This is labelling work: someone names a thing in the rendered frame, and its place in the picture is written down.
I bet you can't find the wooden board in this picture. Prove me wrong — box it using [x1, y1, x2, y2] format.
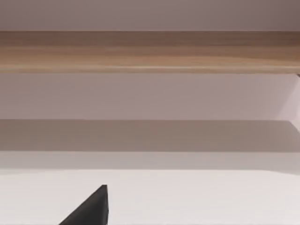
[0, 30, 300, 74]

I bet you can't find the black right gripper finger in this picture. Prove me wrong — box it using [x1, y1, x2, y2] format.
[58, 184, 109, 225]

